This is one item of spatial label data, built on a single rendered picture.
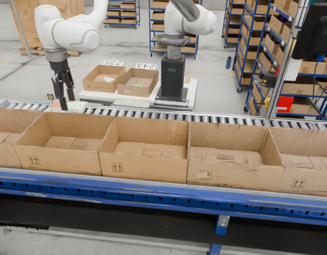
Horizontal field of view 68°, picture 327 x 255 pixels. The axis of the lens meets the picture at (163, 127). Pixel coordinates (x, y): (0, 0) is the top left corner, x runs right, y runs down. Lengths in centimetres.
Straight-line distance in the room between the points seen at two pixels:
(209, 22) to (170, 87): 60
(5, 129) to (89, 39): 92
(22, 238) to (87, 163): 122
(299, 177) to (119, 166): 76
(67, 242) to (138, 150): 106
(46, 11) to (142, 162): 70
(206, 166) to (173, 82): 110
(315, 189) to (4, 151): 138
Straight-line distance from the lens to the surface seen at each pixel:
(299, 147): 146
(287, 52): 180
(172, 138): 133
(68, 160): 119
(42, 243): 218
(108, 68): 256
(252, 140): 137
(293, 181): 119
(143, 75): 245
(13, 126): 165
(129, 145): 136
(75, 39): 97
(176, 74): 200
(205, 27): 179
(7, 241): 230
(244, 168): 108
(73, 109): 123
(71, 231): 181
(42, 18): 110
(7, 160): 137
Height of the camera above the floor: 175
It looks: 35 degrees down
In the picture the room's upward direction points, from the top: 1 degrees clockwise
